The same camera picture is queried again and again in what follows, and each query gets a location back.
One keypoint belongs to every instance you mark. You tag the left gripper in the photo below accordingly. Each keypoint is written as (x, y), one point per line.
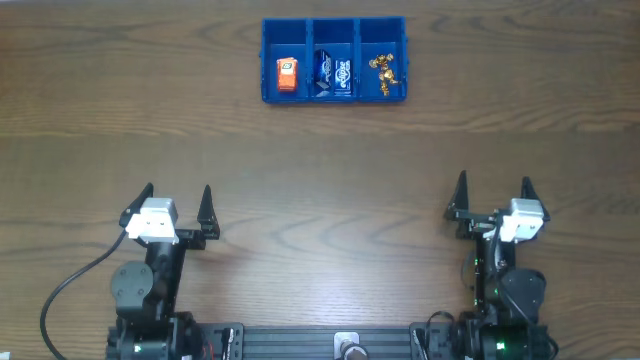
(190, 239)

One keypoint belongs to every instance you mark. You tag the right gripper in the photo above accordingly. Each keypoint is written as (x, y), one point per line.
(475, 224)

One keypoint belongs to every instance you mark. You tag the gold candy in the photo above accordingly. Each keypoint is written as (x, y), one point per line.
(385, 90)
(381, 61)
(387, 76)

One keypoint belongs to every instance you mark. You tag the orange candy box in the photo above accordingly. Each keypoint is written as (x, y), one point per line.
(286, 73)

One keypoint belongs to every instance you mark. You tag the blue candy pack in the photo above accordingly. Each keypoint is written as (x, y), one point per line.
(322, 67)
(342, 77)

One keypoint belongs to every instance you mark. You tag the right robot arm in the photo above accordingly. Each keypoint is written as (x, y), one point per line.
(520, 292)

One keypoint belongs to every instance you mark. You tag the blue tray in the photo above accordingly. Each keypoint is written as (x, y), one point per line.
(285, 35)

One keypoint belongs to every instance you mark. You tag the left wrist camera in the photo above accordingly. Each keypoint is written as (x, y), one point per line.
(152, 220)

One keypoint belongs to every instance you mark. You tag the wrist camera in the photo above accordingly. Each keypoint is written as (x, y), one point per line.
(152, 220)
(522, 217)

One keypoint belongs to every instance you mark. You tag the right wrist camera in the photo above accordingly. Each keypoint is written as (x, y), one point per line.
(522, 217)

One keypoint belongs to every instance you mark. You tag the mounting rail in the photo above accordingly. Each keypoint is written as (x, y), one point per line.
(300, 342)

